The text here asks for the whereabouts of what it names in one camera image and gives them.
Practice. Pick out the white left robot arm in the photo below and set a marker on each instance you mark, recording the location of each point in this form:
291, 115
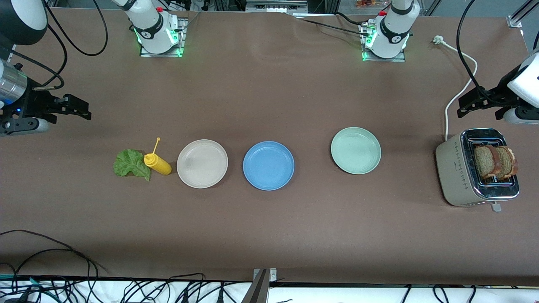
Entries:
393, 38

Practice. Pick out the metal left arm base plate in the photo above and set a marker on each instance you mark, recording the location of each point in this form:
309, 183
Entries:
383, 59

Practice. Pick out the brown bread slice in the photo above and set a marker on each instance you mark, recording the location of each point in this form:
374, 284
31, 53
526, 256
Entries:
508, 162
484, 162

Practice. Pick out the beige chrome toaster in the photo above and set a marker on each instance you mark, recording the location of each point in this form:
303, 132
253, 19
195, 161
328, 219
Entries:
452, 172

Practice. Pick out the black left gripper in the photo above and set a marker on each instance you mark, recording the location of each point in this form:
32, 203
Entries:
496, 95

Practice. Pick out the yellow mustard squeeze bottle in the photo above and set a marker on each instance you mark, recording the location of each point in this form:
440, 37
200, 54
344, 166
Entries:
160, 165

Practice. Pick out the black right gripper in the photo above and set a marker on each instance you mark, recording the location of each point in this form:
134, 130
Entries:
33, 102

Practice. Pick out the beige round plate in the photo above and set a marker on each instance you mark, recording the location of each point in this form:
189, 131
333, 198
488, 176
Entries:
202, 164

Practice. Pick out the green lettuce leaf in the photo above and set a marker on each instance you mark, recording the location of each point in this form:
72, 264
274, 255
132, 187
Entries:
128, 164

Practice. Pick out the orange snack package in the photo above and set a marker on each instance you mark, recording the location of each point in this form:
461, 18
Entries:
366, 4

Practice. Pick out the grey box behind table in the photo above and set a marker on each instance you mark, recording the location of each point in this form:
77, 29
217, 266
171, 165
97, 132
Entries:
276, 6

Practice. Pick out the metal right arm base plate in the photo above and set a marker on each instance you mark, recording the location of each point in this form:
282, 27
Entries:
181, 38

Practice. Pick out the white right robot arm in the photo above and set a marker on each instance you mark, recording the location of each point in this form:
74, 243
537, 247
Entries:
153, 31

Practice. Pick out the blue round plate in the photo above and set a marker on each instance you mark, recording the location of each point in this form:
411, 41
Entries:
268, 166

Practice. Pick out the pale green round plate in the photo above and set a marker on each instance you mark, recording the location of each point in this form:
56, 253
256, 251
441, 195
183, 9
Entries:
356, 150

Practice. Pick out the metal table edge bracket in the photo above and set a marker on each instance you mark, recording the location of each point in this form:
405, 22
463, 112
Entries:
261, 286

